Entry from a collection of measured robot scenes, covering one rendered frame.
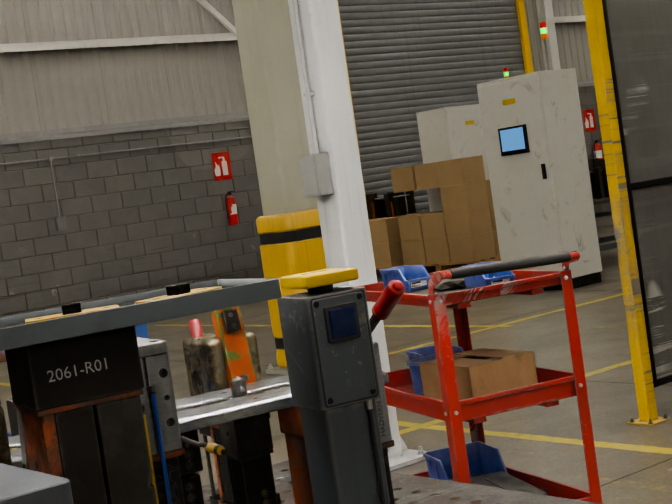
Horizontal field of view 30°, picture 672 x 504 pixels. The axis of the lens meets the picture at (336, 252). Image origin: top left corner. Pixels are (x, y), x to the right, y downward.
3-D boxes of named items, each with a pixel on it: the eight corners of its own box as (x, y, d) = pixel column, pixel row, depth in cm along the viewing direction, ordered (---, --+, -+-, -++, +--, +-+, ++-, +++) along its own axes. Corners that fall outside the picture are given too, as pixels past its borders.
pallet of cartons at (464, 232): (521, 263, 1507) (505, 151, 1500) (475, 273, 1456) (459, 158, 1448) (449, 267, 1599) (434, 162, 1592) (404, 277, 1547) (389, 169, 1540)
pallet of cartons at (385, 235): (438, 268, 1614) (430, 211, 1610) (393, 278, 1562) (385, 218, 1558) (375, 272, 1705) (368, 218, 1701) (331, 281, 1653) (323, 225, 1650)
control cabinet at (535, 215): (502, 292, 1199) (467, 37, 1187) (540, 283, 1232) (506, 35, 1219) (565, 291, 1136) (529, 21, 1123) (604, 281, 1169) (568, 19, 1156)
